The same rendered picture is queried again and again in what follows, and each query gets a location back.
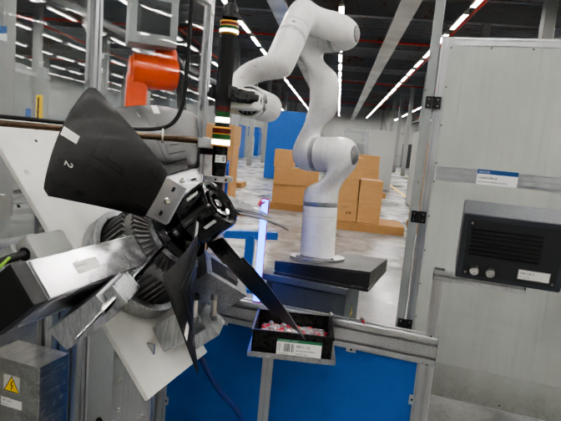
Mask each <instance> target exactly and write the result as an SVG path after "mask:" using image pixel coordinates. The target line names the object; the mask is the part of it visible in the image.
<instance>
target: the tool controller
mask: <svg viewBox="0 0 561 421"><path fill-rule="evenodd" d="M455 276H458V277H464V278H469V279H474V280H480V281H486V282H496V283H501V284H506V285H511V286H517V287H527V288H533V289H538V290H543V291H549V292H560V291H561V210H551V209H544V208H536V207H528V206H521V205H507V204H499V203H492V202H485V201H477V200H465V201H464V206H463V211H462V221H461V227H460V233H459V238H458V244H457V254H456V263H455Z"/></svg>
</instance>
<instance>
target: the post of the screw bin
mask: <svg viewBox="0 0 561 421"><path fill-rule="evenodd" d="M273 363H274V359H272V358H263V359H262V369H261V379H260V396H259V406H258V415H257V421H268V418H269V408H270V391H271V381H272V373H273Z"/></svg>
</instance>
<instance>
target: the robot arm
mask: <svg viewBox="0 0 561 421"><path fill-rule="evenodd" d="M360 33H361V32H360V29H359V27H358V25H357V24H356V22H355V21H354V20H353V19H351V18H350V17H348V16H347V15H345V14H343V13H339V12H336V11H332V10H328V9H325V8H321V7H319V6H318V5H316V4H315V3H313V2H312V1H310V0H296V1H294V2H293V3H292V4H291V5H290V7H289V8H288V10H287V12H286V15H285V16H284V18H283V21H282V23H281V25H280V27H279V29H278V31H277V33H276V36H275V38H274V40H273V42H272V45H271V46H270V49H269V51H268V53H267V54H266V55H264V56H262V57H259V58H255V59H253V60H251V61H249V62H247V63H245V64H243V65H242V66H240V67H239V68H238V69H237V70H236V71H235V72H234V74H233V82H232V85H229V86H228V96H227V99H230V100H231V105H230V113H231V114H238V115H242V116H244V117H246V118H250V119H256V120H259V121H263V122H267V123H268V122H272V121H274V120H276V119H277V118H278V117H279V116H280V114H281V101H280V100H279V98H278V97H277V96H276V95H274V94H272V93H269V92H267V91H265V90H263V89H260V88H259V87H256V86H253V85H255V84H258V83H260V82H264V81H268V80H273V79H284V78H286V77H288V76H289V75H290V74H291V72H292V71H293V69H294V67H295V65H296V62H297V60H298V58H299V59H300V60H301V62H302V63H303V64H304V65H305V67H306V69H307V71H308V74H309V77H310V103H309V109H308V113H307V116H306V121H305V123H304V125H303V127H302V129H301V132H300V133H299V135H298V137H297V139H296V142H295V144H294V147H293V151H292V157H293V160H294V163H295V164H296V166H297V167H298V168H300V169H301V170H305V171H318V172H326V175H325V177H324V178H323V179H322V180H320V181H319V182H316V183H315V184H312V185H309V186H308V187H306V189H305V192H304V200H303V213H302V228H301V252H294V253H291V256H290V258H291V259H293V260H297V261H305V262H312V263H340V262H343V261H344V260H345V257H343V256H339V255H338V253H335V245H336V219H337V206H338V195H339V191H340V188H341V186H342V184H343V182H344V181H345V180H346V178H347V177H348V176H349V175H350V174H351V173H352V171H353V170H354V169H355V168H356V165H357V163H358V160H359V151H358V148H357V146H356V144H355V143H354V142H353V141H352V140H351V139H348V138H344V137H321V131H322V129H323V127H324V126H325V125H326V124H327V123H328V122H329V121H330V120H331V119H332V118H333V117H334V116H335V114H336V111H337V108H338V104H339V91H340V83H339V78H338V76H337V74H336V73H335V72H334V71H333V70H332V69H331V68H330V67H329V66H328V65H327V64H326V63H325V61H324V59H323V55H324V53H334V52H342V51H346V50H349V49H351V48H354V47H355V46H356V45H357V43H358V41H359V39H360Z"/></svg>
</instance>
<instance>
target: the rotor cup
mask: <svg viewBox="0 0 561 421"><path fill-rule="evenodd" d="M196 191H198V194H197V195H196V196H194V197H193V198H192V199H190V200H189V201H187V199H188V198H189V197H190V196H192V195H193V194H194V193H195V192H196ZM215 199H217V200H219V201H220V202H221V205H222V206H221V207H218V206H217V205H216V203H215ZM195 219H197V221H198V222H199V227H198V233H200V238H198V243H199V244H200V248H199V250H198V253H197V258H198V257H200V256H201V255H203V253H204V252H205V243H209V242H212V241H213V240H214V239H215V238H217V237H218V236H220V235H221V234H223V233H224V232H226V231H227V230H229V229H230V228H231V227H232V226H234V225H235V223H236V222H237V215H236V211H235V208H234V206H233V204H232V202H231V200H230V198H229V197H228V195H227V194H226V193H225V192H224V191H223V190H222V189H221V188H220V187H219V186H218V185H216V184H215V183H213V182H211V181H209V180H203V181H201V182H200V183H199V184H198V185H196V186H195V187H193V188H192V189H191V190H189V191H188V192H186V193H185V194H184V197H183V198H182V200H181V202H180V203H179V206H178V208H177V210H176V212H175V213H174V215H173V217H172V219H171V221H170V223H169V224H168V225H167V226H166V225H164V224H162V223H161V222H159V221H157V220H154V223H155V226H156V229H157V231H158V233H159V235H160V237H161V239H162V240H163V242H164V243H165V245H166V246H167V247H168V248H169V249H170V250H171V251H172V252H173V253H175V254H176V255H178V256H180V257H181V256H182V255H183V254H184V253H185V251H186V250H187V249H185V244H186V241H192V238H193V232H194V225H195ZM213 220H215V221H216V223H214V224H213V225H212V226H210V227H208V228H207V229H205V228H204V226H206V225H208V224H209V223H210V222H211V221H213Z"/></svg>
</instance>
